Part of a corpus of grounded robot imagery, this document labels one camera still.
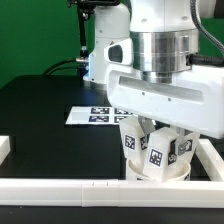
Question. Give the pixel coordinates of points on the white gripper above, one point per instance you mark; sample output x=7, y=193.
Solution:
x=194, y=100

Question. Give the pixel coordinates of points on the white round stool seat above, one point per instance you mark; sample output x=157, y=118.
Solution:
x=133, y=171

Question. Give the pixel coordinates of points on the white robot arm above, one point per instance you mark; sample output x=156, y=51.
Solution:
x=146, y=55

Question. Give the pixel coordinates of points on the white paper marker sheet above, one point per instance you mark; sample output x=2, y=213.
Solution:
x=95, y=115

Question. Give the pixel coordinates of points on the white obstacle fence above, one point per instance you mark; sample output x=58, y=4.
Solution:
x=122, y=193

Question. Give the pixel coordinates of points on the white block left edge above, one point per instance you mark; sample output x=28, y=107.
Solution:
x=4, y=148

